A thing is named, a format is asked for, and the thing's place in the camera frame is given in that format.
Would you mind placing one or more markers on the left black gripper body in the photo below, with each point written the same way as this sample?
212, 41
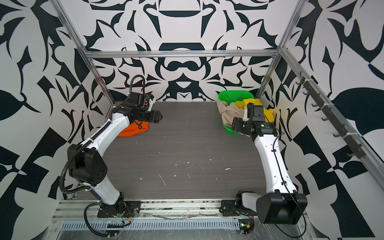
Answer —
145, 115

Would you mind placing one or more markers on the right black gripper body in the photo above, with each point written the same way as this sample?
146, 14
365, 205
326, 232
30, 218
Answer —
241, 125

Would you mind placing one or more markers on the beige shorts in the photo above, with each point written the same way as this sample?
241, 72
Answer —
229, 112

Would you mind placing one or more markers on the orange shorts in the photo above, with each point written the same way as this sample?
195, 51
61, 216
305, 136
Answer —
134, 129

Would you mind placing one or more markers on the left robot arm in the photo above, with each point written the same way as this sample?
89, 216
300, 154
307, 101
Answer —
86, 169

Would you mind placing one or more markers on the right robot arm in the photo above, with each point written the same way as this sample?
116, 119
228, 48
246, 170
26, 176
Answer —
282, 204

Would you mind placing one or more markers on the yellow shorts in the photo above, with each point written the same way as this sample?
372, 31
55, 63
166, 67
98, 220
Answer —
269, 114

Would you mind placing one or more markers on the green plastic basket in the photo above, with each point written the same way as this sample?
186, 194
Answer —
228, 97

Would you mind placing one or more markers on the aluminium frame crossbar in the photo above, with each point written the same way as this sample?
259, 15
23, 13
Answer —
180, 54

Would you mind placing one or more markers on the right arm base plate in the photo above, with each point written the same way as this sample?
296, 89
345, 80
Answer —
232, 208

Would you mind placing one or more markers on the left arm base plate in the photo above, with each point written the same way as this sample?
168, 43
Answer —
126, 210

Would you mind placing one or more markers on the white cable duct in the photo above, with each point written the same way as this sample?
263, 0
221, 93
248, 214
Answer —
186, 224

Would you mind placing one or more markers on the left aluminium frame post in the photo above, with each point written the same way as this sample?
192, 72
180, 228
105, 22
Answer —
65, 20

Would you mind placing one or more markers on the aluminium frame post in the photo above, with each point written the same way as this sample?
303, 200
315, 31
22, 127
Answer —
65, 20
286, 36

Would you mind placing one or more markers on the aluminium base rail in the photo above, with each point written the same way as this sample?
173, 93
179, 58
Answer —
151, 208

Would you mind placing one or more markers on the right aluminium frame post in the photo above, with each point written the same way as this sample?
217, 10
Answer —
286, 36

